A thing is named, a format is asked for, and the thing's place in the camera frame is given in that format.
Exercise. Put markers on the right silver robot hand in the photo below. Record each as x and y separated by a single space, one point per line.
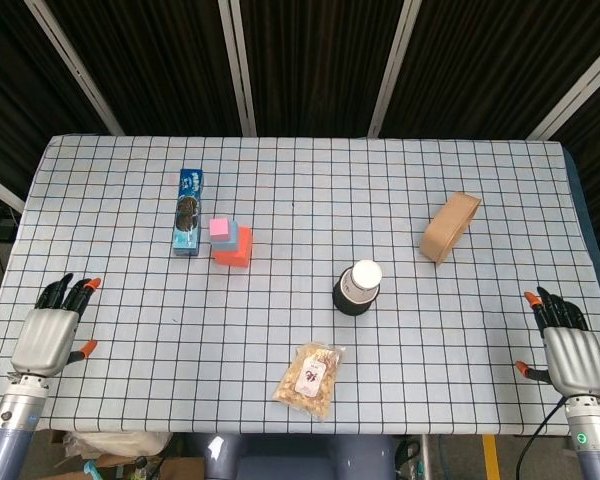
575 360

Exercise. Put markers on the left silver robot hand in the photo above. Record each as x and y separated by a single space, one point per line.
45 340

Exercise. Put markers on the pink foam cube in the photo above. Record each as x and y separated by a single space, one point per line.
220 229

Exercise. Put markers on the light blue foam cube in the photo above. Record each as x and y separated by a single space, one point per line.
234 237

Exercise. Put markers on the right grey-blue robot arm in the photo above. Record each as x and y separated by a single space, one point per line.
595 445

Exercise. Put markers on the orange foam cube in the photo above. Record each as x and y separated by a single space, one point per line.
240 255

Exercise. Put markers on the white plastic bag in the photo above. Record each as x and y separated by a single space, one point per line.
120 442

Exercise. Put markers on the metal table leg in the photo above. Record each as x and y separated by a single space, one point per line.
424 457

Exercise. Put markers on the blue Oreo cookie box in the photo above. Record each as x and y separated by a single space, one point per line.
187 225

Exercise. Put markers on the white paper cup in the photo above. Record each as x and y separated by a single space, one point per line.
367 275

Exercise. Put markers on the black mesh pen holder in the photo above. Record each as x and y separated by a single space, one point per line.
350 306

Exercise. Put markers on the clear snack bag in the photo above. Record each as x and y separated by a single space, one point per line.
307 380

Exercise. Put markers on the grey-blue robot torso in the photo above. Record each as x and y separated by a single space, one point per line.
290 460

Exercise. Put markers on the blue checkered tablecloth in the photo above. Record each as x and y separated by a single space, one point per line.
300 175

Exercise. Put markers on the white metal frame post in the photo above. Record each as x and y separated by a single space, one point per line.
0 190
575 92
240 75
80 80
392 70

